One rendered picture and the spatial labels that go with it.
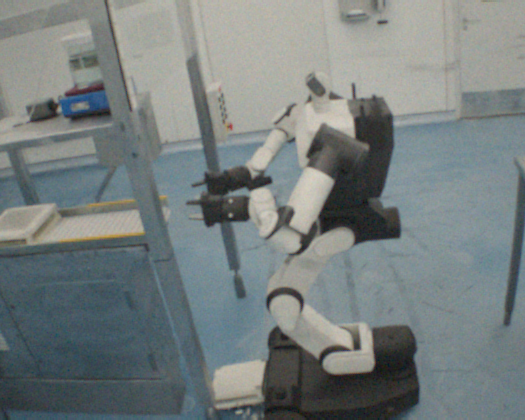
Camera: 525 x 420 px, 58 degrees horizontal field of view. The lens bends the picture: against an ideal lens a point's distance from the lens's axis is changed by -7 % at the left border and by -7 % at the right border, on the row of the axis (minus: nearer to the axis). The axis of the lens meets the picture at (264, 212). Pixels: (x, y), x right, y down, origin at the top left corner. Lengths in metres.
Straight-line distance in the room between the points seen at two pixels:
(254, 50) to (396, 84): 1.47
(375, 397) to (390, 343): 0.22
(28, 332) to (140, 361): 0.51
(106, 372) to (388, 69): 3.99
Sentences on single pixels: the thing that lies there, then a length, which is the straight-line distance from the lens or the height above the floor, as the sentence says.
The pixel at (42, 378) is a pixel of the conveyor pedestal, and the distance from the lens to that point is 2.49.
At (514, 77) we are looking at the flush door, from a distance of 5.61.
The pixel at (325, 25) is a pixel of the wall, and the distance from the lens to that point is 5.07.
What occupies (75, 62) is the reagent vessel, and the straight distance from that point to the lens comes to 1.68.
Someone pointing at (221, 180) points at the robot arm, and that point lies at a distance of 1.84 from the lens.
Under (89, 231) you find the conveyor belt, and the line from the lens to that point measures 1.94.
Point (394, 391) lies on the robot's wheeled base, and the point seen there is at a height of 0.17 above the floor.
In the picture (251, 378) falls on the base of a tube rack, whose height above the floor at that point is 0.13.
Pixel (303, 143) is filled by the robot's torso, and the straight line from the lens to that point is 1.52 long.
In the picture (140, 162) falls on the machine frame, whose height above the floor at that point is 1.25.
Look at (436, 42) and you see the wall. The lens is 5.27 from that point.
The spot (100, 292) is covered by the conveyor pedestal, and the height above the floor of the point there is 0.72.
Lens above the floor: 1.74
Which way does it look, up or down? 27 degrees down
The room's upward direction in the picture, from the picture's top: 10 degrees counter-clockwise
